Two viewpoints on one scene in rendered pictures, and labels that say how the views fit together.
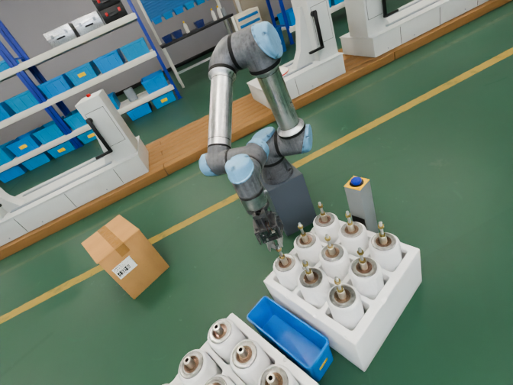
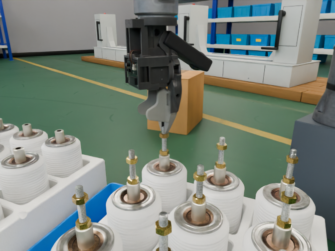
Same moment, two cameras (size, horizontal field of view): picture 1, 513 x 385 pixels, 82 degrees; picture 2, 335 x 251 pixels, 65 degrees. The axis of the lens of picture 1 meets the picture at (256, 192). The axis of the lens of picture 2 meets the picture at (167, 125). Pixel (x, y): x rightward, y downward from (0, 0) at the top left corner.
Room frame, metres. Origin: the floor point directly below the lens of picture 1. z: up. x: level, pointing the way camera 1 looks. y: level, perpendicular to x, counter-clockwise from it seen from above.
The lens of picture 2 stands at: (0.44, -0.40, 0.52)
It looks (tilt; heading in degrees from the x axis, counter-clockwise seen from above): 20 degrees down; 55
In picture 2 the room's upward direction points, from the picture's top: straight up
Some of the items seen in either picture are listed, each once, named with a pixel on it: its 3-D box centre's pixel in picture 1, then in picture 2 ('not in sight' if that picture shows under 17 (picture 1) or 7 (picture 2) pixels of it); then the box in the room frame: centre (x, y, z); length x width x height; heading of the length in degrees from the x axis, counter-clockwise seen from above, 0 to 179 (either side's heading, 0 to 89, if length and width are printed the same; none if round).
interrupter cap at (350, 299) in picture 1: (342, 296); (85, 243); (0.51, -0.10, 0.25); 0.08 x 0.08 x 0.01
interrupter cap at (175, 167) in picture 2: (285, 263); (164, 167); (0.72, 0.01, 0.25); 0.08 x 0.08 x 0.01
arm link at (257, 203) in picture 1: (254, 198); (156, 4); (0.70, 0.01, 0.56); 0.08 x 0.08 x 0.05
